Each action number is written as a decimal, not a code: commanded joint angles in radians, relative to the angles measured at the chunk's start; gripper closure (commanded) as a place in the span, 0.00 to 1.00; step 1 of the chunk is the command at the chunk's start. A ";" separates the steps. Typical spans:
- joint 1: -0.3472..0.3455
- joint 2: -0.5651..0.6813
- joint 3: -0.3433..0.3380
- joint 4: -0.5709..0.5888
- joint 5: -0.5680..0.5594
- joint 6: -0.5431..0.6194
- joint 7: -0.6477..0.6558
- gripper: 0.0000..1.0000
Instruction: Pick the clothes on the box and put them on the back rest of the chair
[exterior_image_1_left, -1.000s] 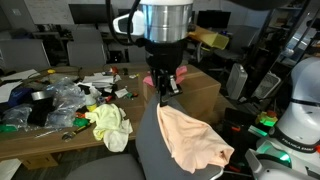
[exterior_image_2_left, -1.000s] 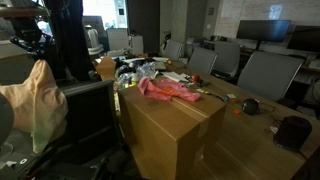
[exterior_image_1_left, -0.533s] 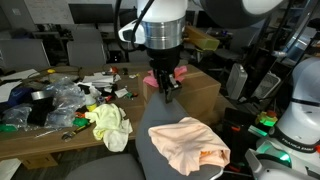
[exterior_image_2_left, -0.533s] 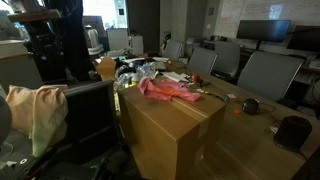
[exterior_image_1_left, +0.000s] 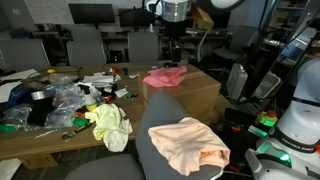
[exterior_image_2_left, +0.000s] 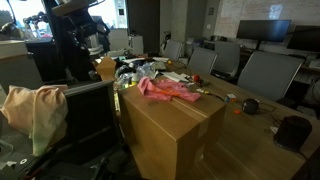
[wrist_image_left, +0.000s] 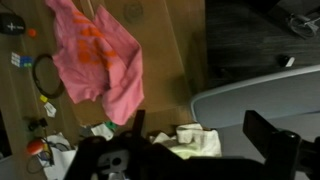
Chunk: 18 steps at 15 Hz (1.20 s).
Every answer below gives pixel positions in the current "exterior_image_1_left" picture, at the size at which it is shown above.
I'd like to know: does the clear plastic bag pile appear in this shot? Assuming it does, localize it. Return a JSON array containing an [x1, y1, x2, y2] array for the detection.
[[2, 78, 85, 131]]

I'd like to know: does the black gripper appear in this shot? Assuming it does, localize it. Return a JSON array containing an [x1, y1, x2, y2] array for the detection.
[[170, 40, 182, 67]]

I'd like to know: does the stack of white papers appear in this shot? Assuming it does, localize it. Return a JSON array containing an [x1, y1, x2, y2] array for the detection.
[[82, 73, 114, 87]]

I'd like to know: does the grey office chair near robot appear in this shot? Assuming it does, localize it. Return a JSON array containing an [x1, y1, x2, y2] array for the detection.
[[65, 90, 223, 180]]

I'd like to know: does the white space heater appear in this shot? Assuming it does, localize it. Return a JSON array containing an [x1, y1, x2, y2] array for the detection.
[[226, 63, 248, 100]]

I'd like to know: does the silver duct tape roll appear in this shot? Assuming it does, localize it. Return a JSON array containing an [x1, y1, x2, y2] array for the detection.
[[31, 91, 52, 101]]

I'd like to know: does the grey chair across table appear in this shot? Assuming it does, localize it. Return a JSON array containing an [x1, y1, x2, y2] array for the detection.
[[128, 32, 159, 63], [67, 41, 106, 67]]

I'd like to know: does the grey chair far left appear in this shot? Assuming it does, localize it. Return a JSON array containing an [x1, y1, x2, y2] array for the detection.
[[0, 39, 50, 70]]

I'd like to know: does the white spray bottle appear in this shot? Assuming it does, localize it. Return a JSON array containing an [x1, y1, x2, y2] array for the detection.
[[85, 94, 97, 112]]

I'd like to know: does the large cardboard box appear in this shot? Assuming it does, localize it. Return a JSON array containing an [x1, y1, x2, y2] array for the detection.
[[138, 65, 221, 119]]

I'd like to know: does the peach cloth garment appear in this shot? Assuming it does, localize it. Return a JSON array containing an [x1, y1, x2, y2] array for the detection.
[[148, 117, 231, 176]]

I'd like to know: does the black computer monitor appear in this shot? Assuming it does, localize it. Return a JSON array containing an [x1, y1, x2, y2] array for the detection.
[[69, 4, 115, 24], [118, 8, 154, 27]]

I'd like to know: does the yellow and white cloth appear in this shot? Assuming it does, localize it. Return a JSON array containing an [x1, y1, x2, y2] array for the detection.
[[85, 104, 133, 152]]

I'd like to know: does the pink cloth garment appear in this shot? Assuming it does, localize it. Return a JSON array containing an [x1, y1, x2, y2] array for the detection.
[[143, 66, 187, 88]]

